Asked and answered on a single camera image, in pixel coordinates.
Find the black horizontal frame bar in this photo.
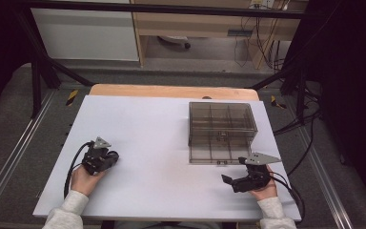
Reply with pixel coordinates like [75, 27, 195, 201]
[18, 0, 309, 19]

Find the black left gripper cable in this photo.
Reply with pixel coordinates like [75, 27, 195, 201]
[63, 141, 94, 199]

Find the person's right hand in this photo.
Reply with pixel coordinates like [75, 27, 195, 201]
[254, 164, 279, 202]

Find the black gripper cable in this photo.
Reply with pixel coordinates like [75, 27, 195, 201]
[268, 171, 307, 223]
[63, 141, 94, 199]

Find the smoky transparent drawer cabinet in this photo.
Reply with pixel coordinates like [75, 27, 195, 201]
[188, 101, 258, 156]

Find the white cabinet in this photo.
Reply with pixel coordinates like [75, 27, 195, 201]
[30, 8, 140, 62]

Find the black hanging cable bundle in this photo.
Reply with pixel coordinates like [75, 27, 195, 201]
[233, 15, 288, 73]

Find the yellow black tape marker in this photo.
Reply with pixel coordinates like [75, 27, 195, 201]
[65, 89, 79, 108]
[270, 94, 288, 110]

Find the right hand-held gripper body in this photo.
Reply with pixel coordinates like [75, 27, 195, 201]
[232, 152, 282, 194]

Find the black floor cable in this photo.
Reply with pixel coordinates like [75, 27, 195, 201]
[273, 111, 319, 177]

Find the aluminium floor rail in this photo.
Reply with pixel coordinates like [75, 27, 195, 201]
[294, 125, 356, 229]
[0, 90, 57, 220]

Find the office chair base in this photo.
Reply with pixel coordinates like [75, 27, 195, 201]
[156, 34, 193, 51]

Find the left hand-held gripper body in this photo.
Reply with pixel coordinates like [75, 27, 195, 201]
[81, 136, 115, 177]

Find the light wooden desk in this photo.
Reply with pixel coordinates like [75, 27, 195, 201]
[130, 0, 309, 71]

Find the wooden table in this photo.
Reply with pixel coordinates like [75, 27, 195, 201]
[89, 83, 261, 102]

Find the person's left hand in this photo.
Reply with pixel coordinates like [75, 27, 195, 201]
[71, 164, 108, 198]

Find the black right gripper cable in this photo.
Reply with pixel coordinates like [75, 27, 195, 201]
[268, 171, 307, 223]

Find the white power strip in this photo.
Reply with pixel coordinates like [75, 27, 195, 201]
[250, 0, 276, 10]

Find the black metal stand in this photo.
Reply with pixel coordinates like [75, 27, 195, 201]
[249, 61, 322, 126]
[15, 12, 94, 119]

